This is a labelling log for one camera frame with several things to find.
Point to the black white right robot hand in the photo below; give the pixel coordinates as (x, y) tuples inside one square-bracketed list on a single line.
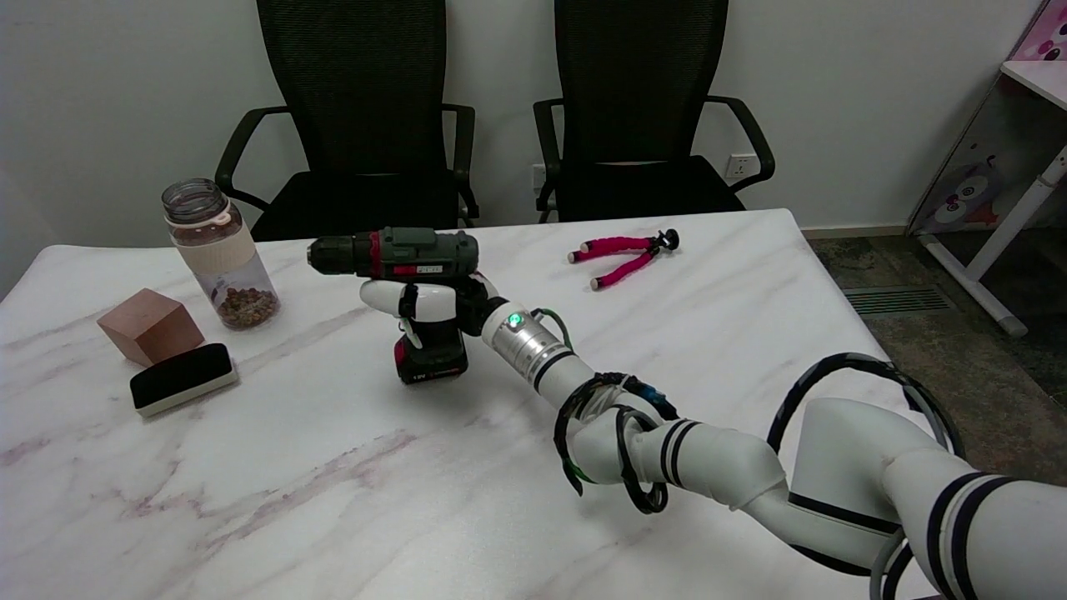
[(433, 302)]

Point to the green power screwdriver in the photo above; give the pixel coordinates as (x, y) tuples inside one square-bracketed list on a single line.
[(408, 258)]

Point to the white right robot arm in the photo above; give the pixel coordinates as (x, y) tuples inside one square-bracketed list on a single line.
[(750, 467)]

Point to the black mesh office chair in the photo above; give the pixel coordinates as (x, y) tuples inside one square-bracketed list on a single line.
[(642, 117), (358, 125)]

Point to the pink flexible mini tripod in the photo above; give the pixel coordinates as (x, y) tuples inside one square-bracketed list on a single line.
[(621, 254)]

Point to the glass jar with beige sleeve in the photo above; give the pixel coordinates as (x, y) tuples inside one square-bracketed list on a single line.
[(218, 254)]

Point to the black white board eraser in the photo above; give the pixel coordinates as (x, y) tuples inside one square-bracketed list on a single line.
[(183, 379)]

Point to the brown wooden cube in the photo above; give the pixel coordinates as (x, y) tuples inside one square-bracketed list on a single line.
[(150, 327)]

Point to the floor vent grille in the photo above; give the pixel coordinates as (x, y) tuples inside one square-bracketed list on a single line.
[(896, 299)]

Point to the white desk with cartoon panel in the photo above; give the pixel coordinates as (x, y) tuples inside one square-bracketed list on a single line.
[(1000, 183)]

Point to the white wall socket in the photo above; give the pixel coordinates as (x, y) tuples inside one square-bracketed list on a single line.
[(538, 176), (741, 166)]

